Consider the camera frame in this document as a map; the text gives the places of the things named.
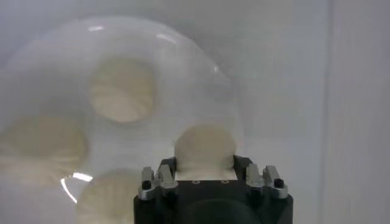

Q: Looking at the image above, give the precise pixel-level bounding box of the white steamed baozi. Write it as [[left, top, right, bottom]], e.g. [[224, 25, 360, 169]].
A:
[[76, 172, 144, 224], [0, 117, 89, 186], [174, 124, 238, 181], [88, 59, 156, 124]]

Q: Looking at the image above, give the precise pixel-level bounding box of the white round plate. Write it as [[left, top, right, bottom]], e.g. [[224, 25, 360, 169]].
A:
[[0, 15, 244, 224]]

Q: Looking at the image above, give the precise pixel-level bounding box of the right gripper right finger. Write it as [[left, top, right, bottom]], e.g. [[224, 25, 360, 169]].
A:
[[233, 154, 289, 200]]

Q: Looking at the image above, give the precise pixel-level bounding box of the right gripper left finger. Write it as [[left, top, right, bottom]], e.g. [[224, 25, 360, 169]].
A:
[[138, 156, 179, 201]]

